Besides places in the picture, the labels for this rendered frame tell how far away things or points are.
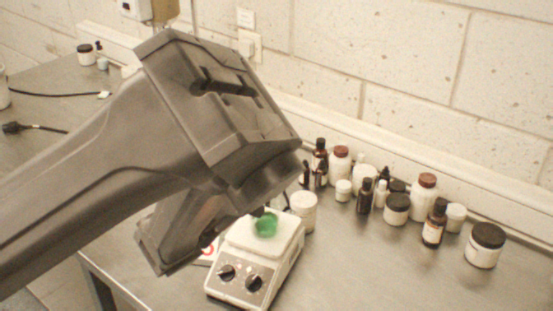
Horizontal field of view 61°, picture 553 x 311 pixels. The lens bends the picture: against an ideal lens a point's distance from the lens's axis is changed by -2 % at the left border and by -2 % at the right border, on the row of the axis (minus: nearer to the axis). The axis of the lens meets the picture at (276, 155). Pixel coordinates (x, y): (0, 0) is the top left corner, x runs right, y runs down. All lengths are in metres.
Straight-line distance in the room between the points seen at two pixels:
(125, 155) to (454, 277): 0.88
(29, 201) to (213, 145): 0.10
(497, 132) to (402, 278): 0.37
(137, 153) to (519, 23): 0.88
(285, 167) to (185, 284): 0.71
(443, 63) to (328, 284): 0.53
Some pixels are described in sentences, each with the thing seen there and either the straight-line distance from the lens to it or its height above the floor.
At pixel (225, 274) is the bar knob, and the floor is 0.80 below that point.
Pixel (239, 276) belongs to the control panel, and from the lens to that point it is 0.93.
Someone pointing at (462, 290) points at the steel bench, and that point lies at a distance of 1.03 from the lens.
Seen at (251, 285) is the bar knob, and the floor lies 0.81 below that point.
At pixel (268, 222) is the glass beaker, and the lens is 0.90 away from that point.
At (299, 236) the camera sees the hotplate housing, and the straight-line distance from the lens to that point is 0.98.
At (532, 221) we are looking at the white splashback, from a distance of 1.16.
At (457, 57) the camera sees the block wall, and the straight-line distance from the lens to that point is 1.09.
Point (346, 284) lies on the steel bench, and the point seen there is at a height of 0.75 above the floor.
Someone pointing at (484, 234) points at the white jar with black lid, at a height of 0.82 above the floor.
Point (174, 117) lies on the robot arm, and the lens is 0.24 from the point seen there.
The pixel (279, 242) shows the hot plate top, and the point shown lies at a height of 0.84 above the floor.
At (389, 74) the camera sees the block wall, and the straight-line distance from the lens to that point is 1.17.
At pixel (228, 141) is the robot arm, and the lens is 0.23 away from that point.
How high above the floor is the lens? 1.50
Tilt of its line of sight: 35 degrees down
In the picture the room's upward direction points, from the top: straight up
